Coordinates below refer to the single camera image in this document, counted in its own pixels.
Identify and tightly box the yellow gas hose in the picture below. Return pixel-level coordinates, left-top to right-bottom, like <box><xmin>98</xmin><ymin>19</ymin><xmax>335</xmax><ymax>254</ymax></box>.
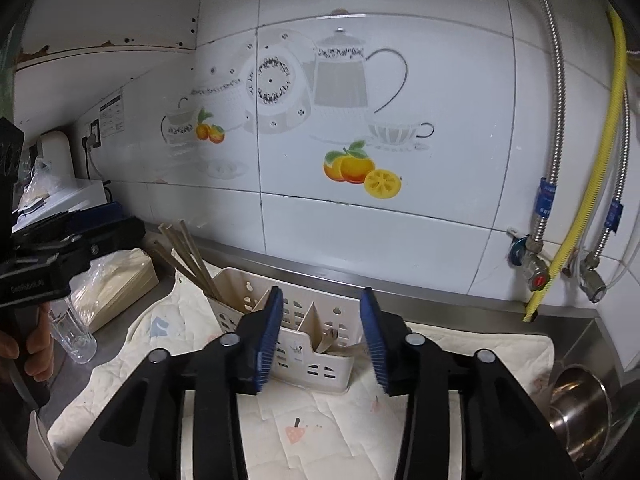
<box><xmin>522</xmin><ymin>8</ymin><xmax>629</xmax><ymax>323</ymax></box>

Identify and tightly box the braided steel hose left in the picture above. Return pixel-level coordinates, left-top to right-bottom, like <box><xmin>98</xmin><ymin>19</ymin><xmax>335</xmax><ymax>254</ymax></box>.
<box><xmin>519</xmin><ymin>0</ymin><xmax>568</xmax><ymax>256</ymax></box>

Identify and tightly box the beige plastic utensil holder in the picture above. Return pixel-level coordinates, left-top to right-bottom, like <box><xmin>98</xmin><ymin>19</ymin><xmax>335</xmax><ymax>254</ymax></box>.
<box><xmin>209</xmin><ymin>268</ymin><xmax>362</xmax><ymax>393</ymax></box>

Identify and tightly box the braided steel hose right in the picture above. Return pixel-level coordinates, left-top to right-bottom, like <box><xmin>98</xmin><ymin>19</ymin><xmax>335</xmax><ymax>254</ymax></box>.
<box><xmin>579</xmin><ymin>84</ymin><xmax>632</xmax><ymax>271</ymax></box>

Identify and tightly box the cream quilted mat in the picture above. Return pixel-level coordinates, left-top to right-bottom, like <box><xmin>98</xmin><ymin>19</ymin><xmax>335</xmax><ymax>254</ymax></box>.
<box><xmin>48</xmin><ymin>275</ymin><xmax>554</xmax><ymax>479</ymax></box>

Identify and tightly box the clear drinking glass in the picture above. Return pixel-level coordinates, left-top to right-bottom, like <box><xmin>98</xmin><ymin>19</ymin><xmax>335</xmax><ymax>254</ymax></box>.
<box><xmin>49</xmin><ymin>297</ymin><xmax>98</xmax><ymax>365</ymax></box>

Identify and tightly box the chrome water valve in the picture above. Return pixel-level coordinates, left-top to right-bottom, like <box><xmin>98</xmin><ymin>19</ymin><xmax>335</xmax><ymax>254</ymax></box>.
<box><xmin>563</xmin><ymin>252</ymin><xmax>608</xmax><ymax>304</ymax></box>

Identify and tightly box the stainless steel pot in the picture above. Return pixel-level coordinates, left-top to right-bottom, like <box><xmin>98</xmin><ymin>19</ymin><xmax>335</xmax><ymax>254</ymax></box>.
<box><xmin>548</xmin><ymin>366</ymin><xmax>611</xmax><ymax>474</ymax></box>

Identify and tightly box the person's left hand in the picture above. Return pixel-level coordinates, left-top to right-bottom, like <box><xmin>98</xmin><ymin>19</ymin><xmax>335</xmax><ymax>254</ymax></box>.
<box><xmin>0</xmin><ymin>304</ymin><xmax>54</xmax><ymax>382</ymax></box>

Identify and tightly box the pack of beige napkins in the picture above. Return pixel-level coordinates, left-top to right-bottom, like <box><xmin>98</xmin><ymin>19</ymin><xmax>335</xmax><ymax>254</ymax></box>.
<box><xmin>70</xmin><ymin>248</ymin><xmax>158</xmax><ymax>333</ymax></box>

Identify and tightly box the green wall cabinet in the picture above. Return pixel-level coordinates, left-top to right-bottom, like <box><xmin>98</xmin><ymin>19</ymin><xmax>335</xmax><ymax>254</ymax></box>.
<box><xmin>0</xmin><ymin>47</ymin><xmax>15</xmax><ymax>122</ymax></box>

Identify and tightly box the white appliance jug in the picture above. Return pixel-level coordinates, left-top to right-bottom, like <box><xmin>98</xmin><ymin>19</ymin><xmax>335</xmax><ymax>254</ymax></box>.
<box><xmin>37</xmin><ymin>130</ymin><xmax>75</xmax><ymax>188</ymax></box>

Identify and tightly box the white microwave oven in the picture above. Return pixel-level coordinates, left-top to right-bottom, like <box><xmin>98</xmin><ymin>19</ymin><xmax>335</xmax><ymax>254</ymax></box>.
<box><xmin>12</xmin><ymin>179</ymin><xmax>106</xmax><ymax>233</ymax></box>

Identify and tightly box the water valve red handle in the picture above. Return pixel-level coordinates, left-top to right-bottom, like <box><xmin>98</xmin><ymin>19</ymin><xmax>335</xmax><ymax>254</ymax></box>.
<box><xmin>506</xmin><ymin>228</ymin><xmax>550</xmax><ymax>292</ymax></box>

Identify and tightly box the wall power socket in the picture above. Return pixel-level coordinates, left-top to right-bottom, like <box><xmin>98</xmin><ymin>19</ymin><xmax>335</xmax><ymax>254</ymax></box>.
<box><xmin>87</xmin><ymin>118</ymin><xmax>102</xmax><ymax>150</ymax></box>

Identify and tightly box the braided steel hose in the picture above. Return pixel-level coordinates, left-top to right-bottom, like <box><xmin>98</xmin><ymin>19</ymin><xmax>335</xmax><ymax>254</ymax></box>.
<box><xmin>579</xmin><ymin>84</ymin><xmax>632</xmax><ymax>271</ymax></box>
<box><xmin>519</xmin><ymin>0</ymin><xmax>568</xmax><ymax>256</ymax></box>

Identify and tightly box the wooden chopstick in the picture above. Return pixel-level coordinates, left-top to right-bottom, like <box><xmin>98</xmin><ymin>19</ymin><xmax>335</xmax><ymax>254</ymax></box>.
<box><xmin>179</xmin><ymin>220</ymin><xmax>221</xmax><ymax>300</ymax></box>
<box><xmin>156</xmin><ymin>223</ymin><xmax>214</xmax><ymax>299</ymax></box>
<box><xmin>159</xmin><ymin>247</ymin><xmax>212</xmax><ymax>302</ymax></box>

